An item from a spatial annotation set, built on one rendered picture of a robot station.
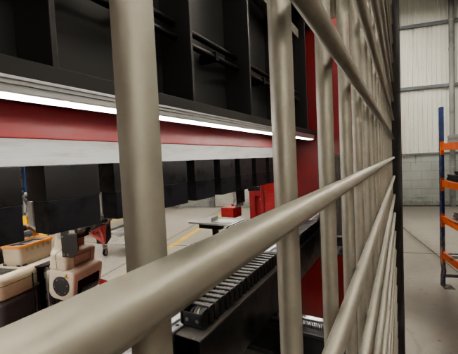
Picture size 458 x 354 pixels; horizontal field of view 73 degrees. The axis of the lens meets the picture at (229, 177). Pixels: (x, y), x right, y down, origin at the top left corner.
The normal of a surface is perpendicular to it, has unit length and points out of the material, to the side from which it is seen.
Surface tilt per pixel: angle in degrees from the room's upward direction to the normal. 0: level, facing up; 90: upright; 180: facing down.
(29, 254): 92
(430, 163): 90
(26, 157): 90
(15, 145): 90
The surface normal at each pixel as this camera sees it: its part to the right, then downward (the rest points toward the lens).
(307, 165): -0.49, 0.07
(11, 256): -0.27, 0.10
